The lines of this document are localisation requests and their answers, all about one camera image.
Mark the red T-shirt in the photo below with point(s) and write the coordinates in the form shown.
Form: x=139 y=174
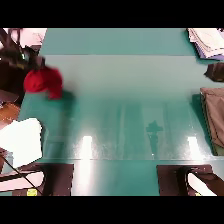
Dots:
x=41 y=81

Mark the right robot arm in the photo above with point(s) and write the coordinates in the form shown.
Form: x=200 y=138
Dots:
x=170 y=180

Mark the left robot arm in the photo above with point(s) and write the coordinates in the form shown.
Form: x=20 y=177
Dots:
x=20 y=141

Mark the dark brown garment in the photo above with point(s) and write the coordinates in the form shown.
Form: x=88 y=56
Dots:
x=216 y=71

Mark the stack of pale garments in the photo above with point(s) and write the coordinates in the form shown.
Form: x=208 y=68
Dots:
x=208 y=41

